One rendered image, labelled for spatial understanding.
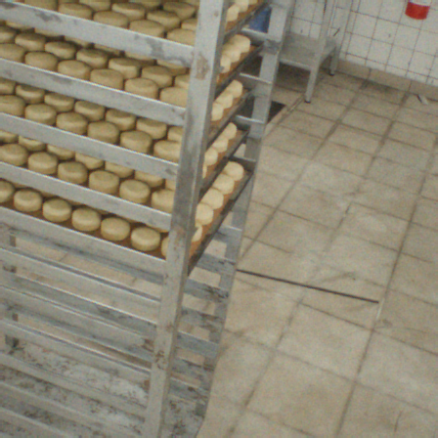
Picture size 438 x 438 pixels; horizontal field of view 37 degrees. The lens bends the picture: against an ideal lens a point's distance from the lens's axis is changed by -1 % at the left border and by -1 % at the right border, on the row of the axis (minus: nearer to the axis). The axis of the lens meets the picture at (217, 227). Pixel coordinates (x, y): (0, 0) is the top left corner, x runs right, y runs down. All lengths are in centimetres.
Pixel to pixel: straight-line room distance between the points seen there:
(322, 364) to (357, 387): 15
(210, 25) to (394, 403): 174
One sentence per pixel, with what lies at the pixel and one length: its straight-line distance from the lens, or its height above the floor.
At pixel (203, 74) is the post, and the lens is 89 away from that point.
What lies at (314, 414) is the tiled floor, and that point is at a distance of 225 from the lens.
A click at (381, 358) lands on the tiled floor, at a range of 252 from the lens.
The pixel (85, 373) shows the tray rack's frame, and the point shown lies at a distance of 203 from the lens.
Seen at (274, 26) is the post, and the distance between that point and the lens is 133.
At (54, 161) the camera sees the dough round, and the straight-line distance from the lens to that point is 116.
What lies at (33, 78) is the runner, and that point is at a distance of 105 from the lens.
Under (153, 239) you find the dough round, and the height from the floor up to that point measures 97.
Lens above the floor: 163
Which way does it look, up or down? 34 degrees down
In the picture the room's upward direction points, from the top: 10 degrees clockwise
